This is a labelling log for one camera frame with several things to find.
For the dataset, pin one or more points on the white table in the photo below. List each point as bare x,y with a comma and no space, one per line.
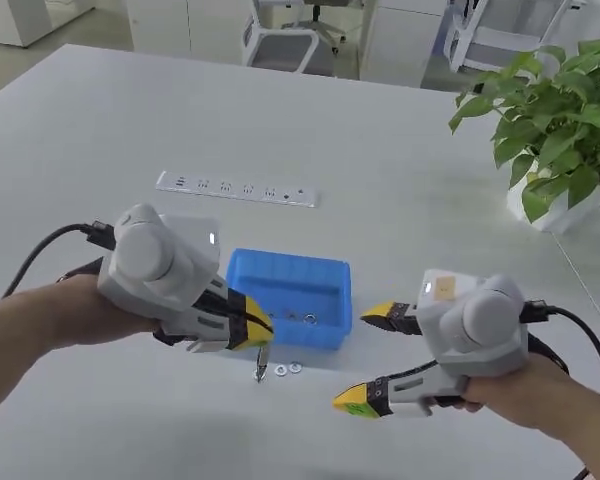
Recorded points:
130,125

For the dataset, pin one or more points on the person's right hand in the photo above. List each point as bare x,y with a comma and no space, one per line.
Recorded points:
520,392

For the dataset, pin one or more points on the blue plastic container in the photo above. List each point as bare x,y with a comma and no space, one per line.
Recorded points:
330,280

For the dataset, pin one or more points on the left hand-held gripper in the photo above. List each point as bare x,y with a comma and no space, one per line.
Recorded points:
150,260

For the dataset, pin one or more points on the green potted plant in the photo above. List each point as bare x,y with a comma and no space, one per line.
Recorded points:
560,115

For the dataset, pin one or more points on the white cabinet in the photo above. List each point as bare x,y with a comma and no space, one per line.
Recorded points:
400,45

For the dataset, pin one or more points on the white power strip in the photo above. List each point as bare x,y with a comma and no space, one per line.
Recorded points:
235,189

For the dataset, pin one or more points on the person's right forearm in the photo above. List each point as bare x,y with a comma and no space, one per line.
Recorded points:
585,420

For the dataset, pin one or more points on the white office chair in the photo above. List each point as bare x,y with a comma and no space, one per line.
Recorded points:
285,37
495,35

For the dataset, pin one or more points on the person's left forearm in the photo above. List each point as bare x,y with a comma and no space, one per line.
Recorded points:
15,325

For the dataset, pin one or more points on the person's left hand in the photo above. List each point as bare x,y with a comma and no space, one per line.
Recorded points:
100,315

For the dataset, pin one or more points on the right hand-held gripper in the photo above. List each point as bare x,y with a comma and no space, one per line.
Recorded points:
480,325

